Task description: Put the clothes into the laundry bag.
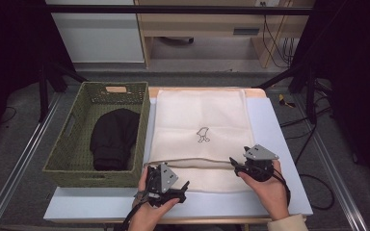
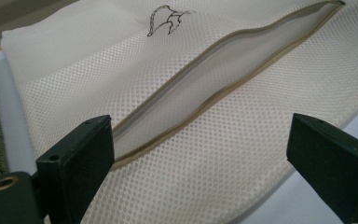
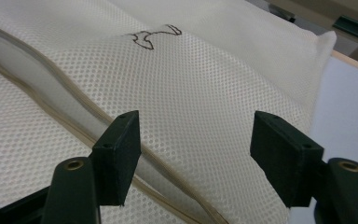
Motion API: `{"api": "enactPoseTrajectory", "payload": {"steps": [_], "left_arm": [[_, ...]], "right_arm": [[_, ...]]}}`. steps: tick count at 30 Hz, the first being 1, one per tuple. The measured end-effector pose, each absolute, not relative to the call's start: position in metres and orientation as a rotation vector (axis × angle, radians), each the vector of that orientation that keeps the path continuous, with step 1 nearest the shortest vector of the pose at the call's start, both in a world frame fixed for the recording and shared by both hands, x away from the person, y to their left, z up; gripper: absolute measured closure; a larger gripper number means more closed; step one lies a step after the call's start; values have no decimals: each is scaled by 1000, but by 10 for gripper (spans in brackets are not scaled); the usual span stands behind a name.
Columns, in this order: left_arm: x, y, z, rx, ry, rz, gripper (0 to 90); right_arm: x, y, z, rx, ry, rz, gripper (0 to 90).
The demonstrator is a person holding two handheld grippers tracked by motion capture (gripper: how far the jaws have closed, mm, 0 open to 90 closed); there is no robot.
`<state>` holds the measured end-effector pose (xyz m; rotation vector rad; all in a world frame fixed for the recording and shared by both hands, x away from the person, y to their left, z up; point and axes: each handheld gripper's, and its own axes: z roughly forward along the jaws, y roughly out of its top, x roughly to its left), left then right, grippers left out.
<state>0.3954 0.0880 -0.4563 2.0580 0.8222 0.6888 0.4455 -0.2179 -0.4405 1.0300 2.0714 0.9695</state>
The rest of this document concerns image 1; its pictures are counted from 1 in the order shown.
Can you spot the black horizontal bar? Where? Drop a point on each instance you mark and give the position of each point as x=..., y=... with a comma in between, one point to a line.
x=173, y=9

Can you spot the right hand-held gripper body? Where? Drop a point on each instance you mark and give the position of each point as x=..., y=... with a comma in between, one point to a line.
x=260, y=155

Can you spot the dark curtain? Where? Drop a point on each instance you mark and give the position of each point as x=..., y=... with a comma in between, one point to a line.
x=9, y=48
x=359, y=80

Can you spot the green woven basket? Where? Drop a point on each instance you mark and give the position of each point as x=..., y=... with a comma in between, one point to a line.
x=74, y=154

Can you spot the cream laundry bag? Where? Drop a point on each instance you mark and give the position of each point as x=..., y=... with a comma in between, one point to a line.
x=199, y=109

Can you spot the black garment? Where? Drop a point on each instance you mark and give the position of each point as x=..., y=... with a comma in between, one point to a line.
x=114, y=138

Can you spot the person's left hand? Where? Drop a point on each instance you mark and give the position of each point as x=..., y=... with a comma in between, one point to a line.
x=147, y=215

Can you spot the yellow and black tool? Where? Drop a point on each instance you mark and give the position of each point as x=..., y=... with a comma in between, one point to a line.
x=282, y=101

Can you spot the white power strip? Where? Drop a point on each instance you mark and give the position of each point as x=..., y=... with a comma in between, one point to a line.
x=269, y=2

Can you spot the white cabinet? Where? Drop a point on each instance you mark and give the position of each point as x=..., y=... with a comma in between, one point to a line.
x=99, y=38

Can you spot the black metal stand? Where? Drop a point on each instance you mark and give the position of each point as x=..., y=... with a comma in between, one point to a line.
x=311, y=96
x=43, y=96

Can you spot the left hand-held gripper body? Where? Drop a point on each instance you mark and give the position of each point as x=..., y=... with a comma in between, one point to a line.
x=165, y=176

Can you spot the aluminium rail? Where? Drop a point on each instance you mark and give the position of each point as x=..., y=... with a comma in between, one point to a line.
x=337, y=173
x=19, y=166

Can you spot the light wooden desk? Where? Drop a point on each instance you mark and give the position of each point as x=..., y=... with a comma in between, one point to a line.
x=205, y=22

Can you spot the person's right hand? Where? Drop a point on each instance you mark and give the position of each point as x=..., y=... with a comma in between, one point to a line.
x=271, y=195

